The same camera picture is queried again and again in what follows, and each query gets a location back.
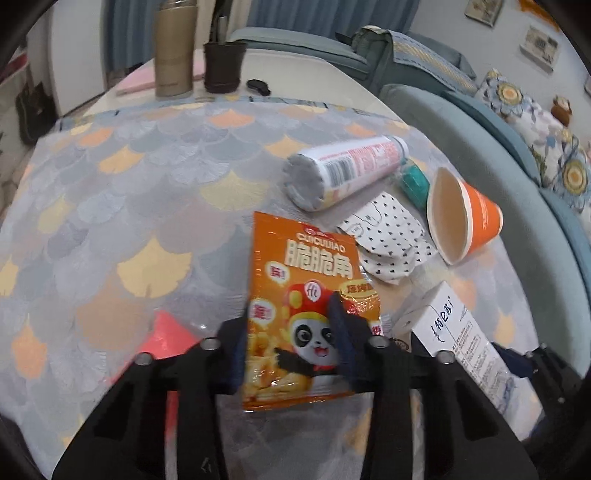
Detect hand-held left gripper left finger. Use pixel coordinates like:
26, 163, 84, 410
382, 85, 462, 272
53, 318, 249, 480

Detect dark bag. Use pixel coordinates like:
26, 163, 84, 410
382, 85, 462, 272
16, 82, 59, 147

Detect gold thermos bottle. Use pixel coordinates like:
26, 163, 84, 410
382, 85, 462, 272
154, 0, 195, 98

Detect orange paper cup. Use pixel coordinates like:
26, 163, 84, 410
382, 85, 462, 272
426, 166, 504, 267

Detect teal small bottle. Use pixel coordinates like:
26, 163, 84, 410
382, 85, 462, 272
398, 159, 433, 209

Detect patterned sofa cover cloth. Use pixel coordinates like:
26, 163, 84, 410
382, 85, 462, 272
352, 25, 479, 96

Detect floral cushion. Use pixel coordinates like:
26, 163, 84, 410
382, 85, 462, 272
475, 68, 591, 214

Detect pink notebook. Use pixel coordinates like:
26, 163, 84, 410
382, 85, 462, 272
115, 59, 206, 97

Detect teal sofa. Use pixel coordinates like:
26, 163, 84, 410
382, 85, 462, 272
228, 25, 591, 416

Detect blue curtain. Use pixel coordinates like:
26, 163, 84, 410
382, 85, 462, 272
102, 0, 422, 55

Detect red plastic wrapper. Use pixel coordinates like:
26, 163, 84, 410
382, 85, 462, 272
108, 310, 205, 444

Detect small brown figurine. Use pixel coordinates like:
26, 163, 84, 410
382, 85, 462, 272
551, 95, 574, 126

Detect grey pen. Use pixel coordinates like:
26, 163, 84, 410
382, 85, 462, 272
210, 14, 230, 44

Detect orange panda snack packet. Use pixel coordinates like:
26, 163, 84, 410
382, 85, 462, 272
241, 210, 384, 412

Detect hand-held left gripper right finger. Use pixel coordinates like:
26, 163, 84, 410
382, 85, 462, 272
330, 300, 539, 480

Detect white dotted cloth pouch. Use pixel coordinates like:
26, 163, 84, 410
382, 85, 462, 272
336, 191, 438, 286

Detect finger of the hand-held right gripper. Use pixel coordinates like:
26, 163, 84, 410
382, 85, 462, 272
492, 342, 585, 457

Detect dark brown pen holder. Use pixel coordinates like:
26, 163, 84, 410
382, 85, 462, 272
203, 41, 248, 93

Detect framed wall picture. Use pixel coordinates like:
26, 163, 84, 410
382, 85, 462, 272
464, 0, 502, 26
519, 25, 562, 73

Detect white cylindrical tube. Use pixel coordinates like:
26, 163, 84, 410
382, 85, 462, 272
283, 135, 411, 213

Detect white carton box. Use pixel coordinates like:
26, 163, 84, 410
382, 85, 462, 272
392, 280, 546, 439

